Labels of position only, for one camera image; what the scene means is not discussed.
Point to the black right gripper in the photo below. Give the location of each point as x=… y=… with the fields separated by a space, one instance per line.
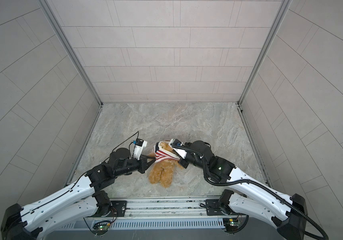
x=182 y=162

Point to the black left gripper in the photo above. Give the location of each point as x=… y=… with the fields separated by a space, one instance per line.
x=143 y=166

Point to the red white striped knit sweater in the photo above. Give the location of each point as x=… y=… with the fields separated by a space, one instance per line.
x=163 y=151

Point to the tan plush teddy bear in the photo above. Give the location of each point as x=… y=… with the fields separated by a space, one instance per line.
x=163 y=172

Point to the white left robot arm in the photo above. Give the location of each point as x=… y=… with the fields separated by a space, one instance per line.
x=82 y=199

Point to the right circuit board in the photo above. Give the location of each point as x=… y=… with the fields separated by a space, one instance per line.
x=231 y=225

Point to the circuit board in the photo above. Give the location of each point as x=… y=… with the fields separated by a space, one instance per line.
x=102 y=227
x=231 y=225

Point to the left circuit board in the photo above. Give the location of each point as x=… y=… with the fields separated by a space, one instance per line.
x=102 y=227

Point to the white ventilation grille strip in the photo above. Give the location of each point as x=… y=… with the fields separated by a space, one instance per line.
x=167 y=224

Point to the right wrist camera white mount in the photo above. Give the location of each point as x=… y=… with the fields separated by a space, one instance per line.
x=183 y=151

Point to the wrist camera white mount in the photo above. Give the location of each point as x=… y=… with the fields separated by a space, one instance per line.
x=183 y=151
x=139 y=145

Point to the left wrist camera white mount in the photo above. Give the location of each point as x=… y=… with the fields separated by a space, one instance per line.
x=139 y=145

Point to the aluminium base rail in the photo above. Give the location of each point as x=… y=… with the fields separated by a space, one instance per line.
x=141 y=208

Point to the aluminium corner post left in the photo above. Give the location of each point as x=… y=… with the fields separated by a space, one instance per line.
x=47 y=11

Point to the aluminium corner post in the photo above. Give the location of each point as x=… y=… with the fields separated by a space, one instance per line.
x=47 y=11
x=269 y=39

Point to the aluminium corner post right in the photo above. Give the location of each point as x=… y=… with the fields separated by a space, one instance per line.
x=269 y=39

